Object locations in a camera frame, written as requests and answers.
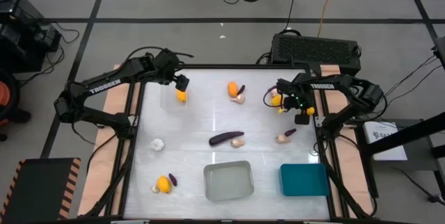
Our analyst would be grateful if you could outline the black mat orange stripes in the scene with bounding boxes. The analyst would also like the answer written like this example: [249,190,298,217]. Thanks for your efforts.
[0,157,81,224]

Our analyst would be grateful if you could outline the black orange round device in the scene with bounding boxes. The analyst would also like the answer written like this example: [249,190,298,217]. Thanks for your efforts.
[0,67,32,142]

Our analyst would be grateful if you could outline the grey plastic basket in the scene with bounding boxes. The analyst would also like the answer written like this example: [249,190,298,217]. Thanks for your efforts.
[203,160,254,203]

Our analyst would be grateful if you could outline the white garlic head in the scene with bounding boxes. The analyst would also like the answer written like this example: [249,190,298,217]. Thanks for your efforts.
[149,138,165,152]

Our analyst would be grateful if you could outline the black computer case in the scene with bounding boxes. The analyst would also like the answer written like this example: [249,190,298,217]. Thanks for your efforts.
[270,33,362,76]

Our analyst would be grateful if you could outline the clear plastic container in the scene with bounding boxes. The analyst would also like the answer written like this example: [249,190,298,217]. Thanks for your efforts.
[160,73,190,113]

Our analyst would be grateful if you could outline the teal plastic basket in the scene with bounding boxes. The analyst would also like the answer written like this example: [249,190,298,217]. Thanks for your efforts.
[279,163,330,197]

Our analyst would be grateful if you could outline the large purple eggplant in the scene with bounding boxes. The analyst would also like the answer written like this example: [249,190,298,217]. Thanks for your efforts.
[208,131,245,147]

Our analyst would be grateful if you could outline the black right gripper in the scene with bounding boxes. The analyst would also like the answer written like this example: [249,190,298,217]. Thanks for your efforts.
[277,77,312,112]

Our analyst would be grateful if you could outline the light wooden side board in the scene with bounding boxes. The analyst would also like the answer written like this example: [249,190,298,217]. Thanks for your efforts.
[77,64,140,217]
[314,64,375,215]

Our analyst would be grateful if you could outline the black equipment stack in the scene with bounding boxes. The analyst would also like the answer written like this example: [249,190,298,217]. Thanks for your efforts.
[0,0,63,74]

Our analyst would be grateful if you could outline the black metal stand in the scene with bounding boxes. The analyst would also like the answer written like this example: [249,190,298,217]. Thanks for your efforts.
[354,111,445,205]

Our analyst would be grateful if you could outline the yellow floor cable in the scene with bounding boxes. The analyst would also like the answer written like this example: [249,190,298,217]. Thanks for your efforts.
[316,0,340,39]

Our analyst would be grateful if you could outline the orange citrus fruit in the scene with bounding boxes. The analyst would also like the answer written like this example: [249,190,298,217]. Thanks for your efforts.
[227,81,239,98]

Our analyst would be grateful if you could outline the black table frame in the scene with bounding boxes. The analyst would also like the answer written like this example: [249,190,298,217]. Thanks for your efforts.
[83,62,380,224]

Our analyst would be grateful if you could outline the black floor cable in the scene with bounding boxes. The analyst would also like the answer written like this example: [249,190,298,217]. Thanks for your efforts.
[282,0,300,33]

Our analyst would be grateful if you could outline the white printed paper box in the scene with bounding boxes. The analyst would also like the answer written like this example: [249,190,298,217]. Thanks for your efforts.
[363,121,408,161]

